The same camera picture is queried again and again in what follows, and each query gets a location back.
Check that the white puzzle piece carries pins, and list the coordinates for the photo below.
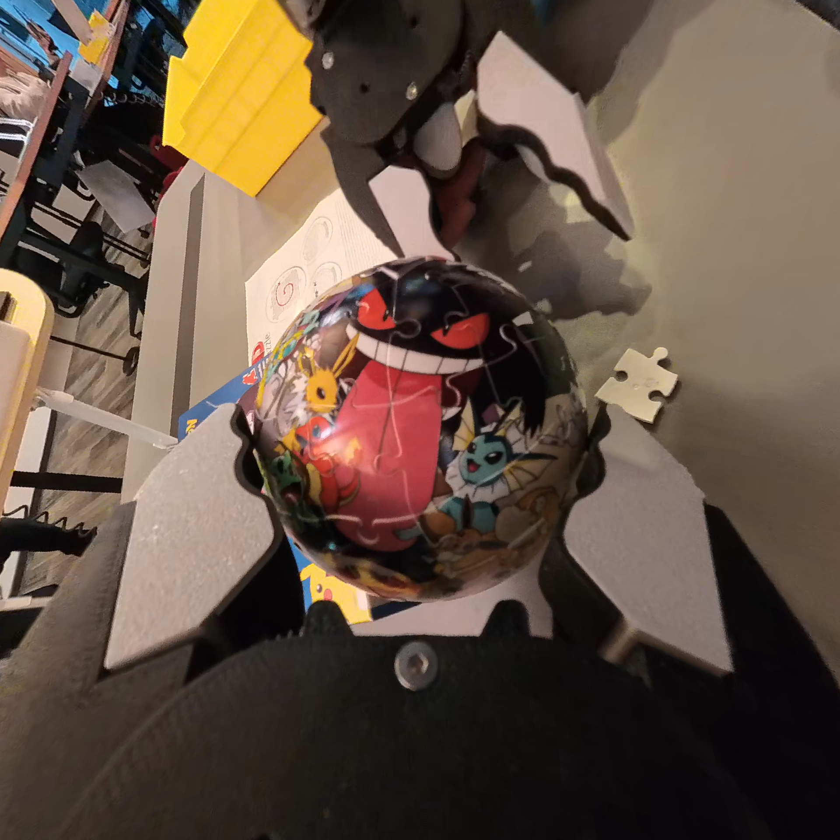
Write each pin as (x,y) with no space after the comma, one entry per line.
(640,384)

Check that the brown wooden desk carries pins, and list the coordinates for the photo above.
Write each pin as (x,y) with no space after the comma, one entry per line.
(39,124)

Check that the blue puzzle box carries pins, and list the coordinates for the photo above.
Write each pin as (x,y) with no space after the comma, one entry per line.
(197,423)

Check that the black office chair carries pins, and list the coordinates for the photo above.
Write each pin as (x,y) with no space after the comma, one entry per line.
(85,262)

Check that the yellow plastic bin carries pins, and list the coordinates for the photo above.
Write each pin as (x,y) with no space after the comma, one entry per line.
(229,98)

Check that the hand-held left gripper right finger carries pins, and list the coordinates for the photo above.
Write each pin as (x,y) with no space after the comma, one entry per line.
(643,558)

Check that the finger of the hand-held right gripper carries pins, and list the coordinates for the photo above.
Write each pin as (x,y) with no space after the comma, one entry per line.
(407,210)
(544,111)

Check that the white table brace rod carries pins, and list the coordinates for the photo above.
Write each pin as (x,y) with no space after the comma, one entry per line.
(98,413)

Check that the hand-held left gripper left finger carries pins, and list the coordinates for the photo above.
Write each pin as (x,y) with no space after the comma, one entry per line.
(190,538)

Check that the white instruction leaflet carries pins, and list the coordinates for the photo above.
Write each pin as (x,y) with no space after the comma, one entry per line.
(308,262)

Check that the colourful puzzle ball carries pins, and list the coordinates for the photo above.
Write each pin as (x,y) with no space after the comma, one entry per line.
(394,426)

